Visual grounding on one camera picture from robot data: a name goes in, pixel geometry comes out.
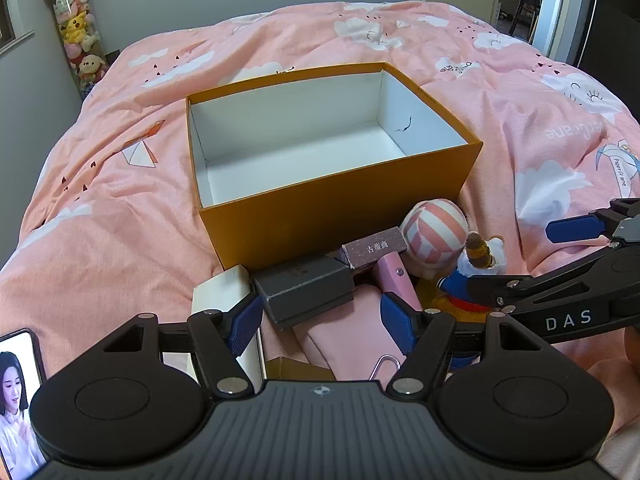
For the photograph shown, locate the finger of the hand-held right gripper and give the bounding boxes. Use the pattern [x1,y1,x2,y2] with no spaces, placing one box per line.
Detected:
[546,198,640,247]
[467,242,640,315]

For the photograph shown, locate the dark chair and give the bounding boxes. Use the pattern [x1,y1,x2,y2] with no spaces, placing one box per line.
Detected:
[510,0,543,31]

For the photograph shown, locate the dark wardrobe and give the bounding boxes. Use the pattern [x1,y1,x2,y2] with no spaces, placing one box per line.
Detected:
[575,0,640,126]

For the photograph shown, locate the small brown cardboard box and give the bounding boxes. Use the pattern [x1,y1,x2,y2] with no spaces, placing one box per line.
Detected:
[264,356,337,382]

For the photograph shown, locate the dark grey box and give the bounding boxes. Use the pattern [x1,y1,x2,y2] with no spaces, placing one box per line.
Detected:
[250,254,356,331]

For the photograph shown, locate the pink box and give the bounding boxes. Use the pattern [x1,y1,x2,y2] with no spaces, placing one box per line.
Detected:
[371,255,423,311]

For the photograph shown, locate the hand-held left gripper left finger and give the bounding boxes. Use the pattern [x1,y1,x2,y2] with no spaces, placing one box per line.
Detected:
[92,292,263,400]

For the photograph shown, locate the small purple box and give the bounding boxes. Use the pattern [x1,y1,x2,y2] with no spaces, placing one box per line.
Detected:
[341,226,408,271]

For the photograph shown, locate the plush toys in tube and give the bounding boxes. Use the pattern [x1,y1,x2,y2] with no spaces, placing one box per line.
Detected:
[39,0,108,101]

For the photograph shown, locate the yellow plush toy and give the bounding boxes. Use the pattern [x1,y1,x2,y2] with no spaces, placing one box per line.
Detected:
[417,280,483,322]

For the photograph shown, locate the window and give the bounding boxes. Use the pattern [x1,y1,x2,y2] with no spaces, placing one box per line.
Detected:
[0,0,34,54]

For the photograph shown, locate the metal clip ring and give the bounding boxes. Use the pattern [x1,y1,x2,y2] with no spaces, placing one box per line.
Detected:
[369,355,403,383]

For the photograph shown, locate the white door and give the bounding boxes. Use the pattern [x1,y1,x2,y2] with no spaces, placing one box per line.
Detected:
[530,0,601,60]

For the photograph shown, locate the pink striped plush toy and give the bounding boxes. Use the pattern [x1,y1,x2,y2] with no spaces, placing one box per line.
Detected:
[402,200,468,278]

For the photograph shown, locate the blue white figurine doll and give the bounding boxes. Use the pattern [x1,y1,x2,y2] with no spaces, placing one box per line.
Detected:
[435,232,506,311]

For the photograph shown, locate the white box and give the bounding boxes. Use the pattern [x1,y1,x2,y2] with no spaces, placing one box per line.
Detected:
[191,266,266,382]

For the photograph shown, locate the pink fabric pouch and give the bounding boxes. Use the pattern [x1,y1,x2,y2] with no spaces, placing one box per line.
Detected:
[292,284,426,383]

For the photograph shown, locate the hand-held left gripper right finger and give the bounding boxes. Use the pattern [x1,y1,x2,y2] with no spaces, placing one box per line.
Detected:
[379,292,548,401]

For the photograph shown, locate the orange cardboard box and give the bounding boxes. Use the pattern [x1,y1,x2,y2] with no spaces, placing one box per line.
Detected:
[186,62,484,273]

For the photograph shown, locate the pink cloud-print blanket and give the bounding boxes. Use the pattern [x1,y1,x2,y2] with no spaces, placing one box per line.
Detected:
[0,0,640,466]

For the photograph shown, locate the smartphone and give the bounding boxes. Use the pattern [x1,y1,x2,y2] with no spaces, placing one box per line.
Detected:
[0,327,48,479]

